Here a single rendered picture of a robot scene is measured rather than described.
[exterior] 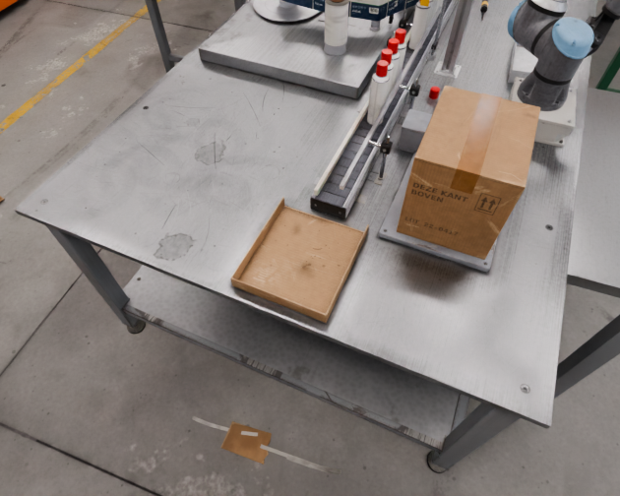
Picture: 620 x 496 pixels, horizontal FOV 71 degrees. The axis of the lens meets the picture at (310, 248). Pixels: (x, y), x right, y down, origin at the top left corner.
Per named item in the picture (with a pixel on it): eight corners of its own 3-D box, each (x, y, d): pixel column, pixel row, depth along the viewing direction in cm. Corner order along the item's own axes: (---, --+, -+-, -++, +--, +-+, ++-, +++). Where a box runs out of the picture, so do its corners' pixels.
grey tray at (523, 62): (513, 45, 178) (517, 33, 174) (565, 52, 173) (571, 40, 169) (508, 82, 163) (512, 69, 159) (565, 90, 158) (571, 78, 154)
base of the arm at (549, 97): (521, 77, 148) (533, 50, 140) (567, 89, 145) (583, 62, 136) (513, 103, 140) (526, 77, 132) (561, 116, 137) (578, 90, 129)
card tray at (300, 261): (283, 206, 127) (282, 196, 124) (367, 233, 121) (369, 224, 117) (232, 285, 111) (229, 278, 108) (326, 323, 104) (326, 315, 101)
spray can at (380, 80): (369, 114, 144) (377, 56, 127) (385, 118, 143) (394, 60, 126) (364, 124, 141) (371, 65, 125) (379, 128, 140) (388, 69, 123)
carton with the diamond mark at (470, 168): (423, 162, 134) (445, 84, 113) (502, 184, 129) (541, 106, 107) (396, 232, 118) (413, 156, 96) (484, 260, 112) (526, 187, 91)
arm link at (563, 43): (553, 86, 130) (576, 42, 119) (524, 61, 137) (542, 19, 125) (584, 75, 133) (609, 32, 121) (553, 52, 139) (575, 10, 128)
